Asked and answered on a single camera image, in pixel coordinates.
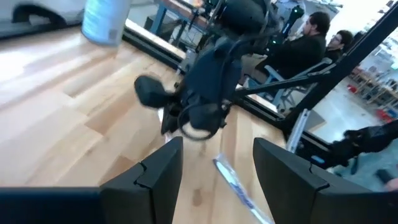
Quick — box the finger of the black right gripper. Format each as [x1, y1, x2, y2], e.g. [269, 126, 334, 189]
[186, 104, 225, 138]
[160, 104, 183, 134]

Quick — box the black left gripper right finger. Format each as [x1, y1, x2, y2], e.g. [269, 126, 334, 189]
[253, 138, 335, 224]

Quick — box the clear plastic bag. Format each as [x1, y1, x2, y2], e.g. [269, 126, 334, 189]
[213, 154, 276, 224]

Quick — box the black device with cable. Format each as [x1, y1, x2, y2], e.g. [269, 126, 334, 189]
[329, 119, 398, 170]

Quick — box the white wipes canister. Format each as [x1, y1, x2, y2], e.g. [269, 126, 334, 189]
[81, 0, 133, 47]

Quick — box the white bracket strip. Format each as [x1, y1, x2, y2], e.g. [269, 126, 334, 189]
[285, 108, 312, 153]

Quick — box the person's hand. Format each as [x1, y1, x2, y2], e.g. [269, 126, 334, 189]
[384, 177, 398, 192]

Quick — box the person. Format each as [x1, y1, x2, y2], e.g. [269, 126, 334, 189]
[323, 29, 355, 63]
[239, 11, 331, 85]

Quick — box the blue-grey metal table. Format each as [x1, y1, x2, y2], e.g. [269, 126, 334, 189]
[146, 0, 218, 47]

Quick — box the light blue office chair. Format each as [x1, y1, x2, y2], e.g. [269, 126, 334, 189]
[245, 57, 333, 111]

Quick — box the white rounded housing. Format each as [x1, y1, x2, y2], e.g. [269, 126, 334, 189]
[0, 0, 88, 40]

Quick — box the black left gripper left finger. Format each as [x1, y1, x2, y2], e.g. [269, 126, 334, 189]
[99, 136, 184, 224]

